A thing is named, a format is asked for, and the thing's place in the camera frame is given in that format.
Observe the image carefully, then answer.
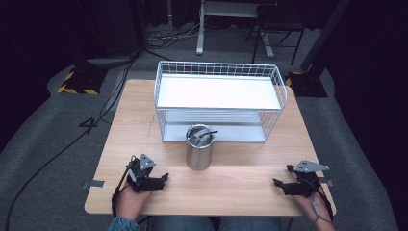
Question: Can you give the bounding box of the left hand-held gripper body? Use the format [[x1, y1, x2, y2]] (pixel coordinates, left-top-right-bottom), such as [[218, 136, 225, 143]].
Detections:
[[125, 153, 158, 193]]

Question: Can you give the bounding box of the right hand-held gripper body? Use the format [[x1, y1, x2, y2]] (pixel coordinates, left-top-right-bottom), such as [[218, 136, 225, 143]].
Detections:
[[293, 159, 331, 198]]

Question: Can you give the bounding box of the stainless steel cup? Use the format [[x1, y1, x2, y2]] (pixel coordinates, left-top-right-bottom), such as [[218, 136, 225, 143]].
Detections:
[[185, 123, 216, 172]]

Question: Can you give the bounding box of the white wire shelf rack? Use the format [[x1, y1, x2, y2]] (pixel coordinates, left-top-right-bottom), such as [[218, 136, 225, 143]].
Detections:
[[153, 60, 289, 144]]

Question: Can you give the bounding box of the person's right hand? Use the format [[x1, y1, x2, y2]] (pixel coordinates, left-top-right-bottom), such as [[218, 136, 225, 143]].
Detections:
[[292, 192, 333, 226]]

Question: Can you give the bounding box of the person's left hand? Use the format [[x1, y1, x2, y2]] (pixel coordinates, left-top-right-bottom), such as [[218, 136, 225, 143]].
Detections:
[[115, 184, 154, 223]]

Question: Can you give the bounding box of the grey tape strip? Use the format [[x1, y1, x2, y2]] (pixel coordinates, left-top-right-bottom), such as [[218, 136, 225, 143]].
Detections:
[[81, 179, 106, 190], [318, 176, 335, 188]]

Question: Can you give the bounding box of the striped black stand base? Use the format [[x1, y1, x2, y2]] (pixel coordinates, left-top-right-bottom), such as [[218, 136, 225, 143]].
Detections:
[[284, 69, 329, 99], [57, 62, 109, 96]]

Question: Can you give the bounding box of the black chair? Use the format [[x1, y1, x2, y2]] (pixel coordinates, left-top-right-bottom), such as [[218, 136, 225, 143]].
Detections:
[[244, 2, 306, 66]]

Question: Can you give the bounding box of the right gripper cable with plug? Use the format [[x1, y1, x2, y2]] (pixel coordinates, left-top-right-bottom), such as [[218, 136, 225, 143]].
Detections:
[[302, 175, 335, 224]]

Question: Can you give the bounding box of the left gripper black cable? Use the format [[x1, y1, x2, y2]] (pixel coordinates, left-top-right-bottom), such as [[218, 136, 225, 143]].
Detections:
[[111, 168, 130, 219]]

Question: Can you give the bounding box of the thin black floor cable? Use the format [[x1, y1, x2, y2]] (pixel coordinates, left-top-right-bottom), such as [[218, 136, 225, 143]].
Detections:
[[97, 59, 136, 126]]

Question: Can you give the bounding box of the black-handled metal utensil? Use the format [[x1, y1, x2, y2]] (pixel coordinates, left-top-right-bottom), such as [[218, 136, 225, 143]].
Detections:
[[191, 128, 219, 144]]

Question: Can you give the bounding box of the long black floor cable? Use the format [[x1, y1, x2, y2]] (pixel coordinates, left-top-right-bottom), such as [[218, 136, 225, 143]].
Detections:
[[4, 54, 140, 231]]

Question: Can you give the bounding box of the bundle of floor cables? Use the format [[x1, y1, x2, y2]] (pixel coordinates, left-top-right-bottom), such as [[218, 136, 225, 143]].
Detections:
[[145, 17, 210, 44]]

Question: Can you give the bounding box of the black slanted stand post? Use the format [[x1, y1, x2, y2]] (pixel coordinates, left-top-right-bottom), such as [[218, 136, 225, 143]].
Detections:
[[299, 0, 352, 73]]

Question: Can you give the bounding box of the white metal desk frame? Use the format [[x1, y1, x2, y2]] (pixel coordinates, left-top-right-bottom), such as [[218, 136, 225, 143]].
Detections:
[[195, 0, 276, 60]]

